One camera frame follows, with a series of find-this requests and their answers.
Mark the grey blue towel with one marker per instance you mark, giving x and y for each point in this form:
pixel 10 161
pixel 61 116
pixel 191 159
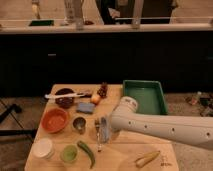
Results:
pixel 105 132

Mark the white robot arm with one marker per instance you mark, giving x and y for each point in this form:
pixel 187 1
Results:
pixel 194 131

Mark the green plastic tray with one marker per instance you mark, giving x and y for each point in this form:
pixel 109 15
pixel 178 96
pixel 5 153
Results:
pixel 148 94

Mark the dark red grapes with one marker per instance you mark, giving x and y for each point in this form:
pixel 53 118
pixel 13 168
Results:
pixel 102 91

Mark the yellow apple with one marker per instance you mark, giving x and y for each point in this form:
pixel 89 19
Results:
pixel 95 99

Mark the blue sponge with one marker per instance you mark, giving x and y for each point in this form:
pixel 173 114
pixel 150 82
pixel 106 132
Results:
pixel 87 108

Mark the dark brown bowl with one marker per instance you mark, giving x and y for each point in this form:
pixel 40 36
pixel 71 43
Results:
pixel 64 102

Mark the small metal cup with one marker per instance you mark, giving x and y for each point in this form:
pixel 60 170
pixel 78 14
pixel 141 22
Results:
pixel 79 123

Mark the orange ceramic bowl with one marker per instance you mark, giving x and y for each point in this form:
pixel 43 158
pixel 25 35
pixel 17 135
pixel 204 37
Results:
pixel 55 120

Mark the green chili pepper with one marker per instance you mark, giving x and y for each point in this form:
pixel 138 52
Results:
pixel 82 145

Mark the small green cup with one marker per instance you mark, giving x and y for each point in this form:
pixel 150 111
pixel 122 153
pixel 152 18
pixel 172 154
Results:
pixel 69 154

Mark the white round container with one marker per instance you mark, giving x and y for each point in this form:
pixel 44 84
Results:
pixel 43 148

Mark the green object on counter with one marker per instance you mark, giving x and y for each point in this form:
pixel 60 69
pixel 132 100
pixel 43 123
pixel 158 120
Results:
pixel 42 23

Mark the white handled knife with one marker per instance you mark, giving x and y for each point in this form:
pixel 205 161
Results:
pixel 70 95

